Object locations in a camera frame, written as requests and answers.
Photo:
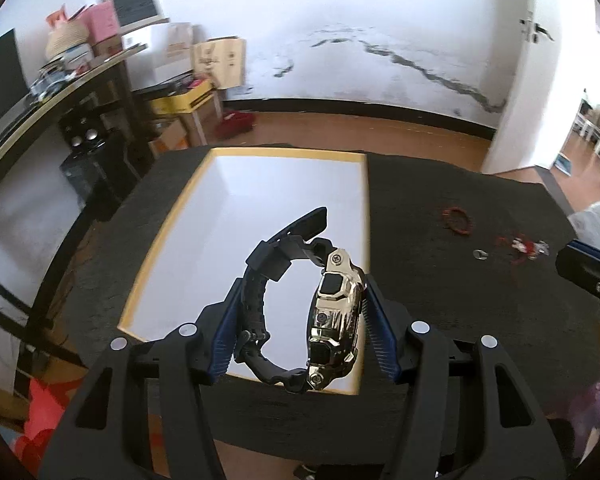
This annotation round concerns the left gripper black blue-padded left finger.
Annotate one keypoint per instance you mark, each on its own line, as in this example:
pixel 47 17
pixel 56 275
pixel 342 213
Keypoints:
pixel 104 432

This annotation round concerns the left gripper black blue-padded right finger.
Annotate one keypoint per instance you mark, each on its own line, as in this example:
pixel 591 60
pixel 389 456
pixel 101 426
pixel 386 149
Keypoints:
pixel 468 413

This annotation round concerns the black gold wrist watch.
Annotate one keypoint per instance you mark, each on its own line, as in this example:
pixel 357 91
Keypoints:
pixel 287 303

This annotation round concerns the red plastic bag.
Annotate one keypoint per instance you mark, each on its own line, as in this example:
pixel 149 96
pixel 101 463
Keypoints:
pixel 48 403

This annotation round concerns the black patterned table cloth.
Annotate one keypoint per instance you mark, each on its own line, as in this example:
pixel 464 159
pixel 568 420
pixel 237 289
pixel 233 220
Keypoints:
pixel 437 245

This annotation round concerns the yellow cardboard box white inside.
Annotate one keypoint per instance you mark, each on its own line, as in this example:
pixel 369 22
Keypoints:
pixel 236 198

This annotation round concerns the black speaker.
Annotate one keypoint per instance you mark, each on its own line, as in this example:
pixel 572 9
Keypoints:
pixel 83 130

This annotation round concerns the brown cardboard carton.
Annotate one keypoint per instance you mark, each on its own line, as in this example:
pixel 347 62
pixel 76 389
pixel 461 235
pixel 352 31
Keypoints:
pixel 178 132

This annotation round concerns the red bag on floor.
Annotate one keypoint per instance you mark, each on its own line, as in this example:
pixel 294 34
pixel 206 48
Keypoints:
pixel 234 123

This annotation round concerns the black side desk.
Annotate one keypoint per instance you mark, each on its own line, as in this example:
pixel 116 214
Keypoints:
pixel 18 139

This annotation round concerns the yellow flat box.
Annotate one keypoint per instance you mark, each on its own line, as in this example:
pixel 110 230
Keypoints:
pixel 184 102

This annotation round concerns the white paper shopping bag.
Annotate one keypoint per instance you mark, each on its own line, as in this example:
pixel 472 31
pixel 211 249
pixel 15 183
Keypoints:
pixel 166 56

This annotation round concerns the brown paper shopping bag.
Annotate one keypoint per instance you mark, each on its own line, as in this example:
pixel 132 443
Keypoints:
pixel 222 60

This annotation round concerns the pink box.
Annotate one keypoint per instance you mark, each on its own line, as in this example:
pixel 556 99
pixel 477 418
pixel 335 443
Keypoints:
pixel 100 20

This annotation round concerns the white door with handle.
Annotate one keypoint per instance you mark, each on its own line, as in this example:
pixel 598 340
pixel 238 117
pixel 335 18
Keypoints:
pixel 548 85

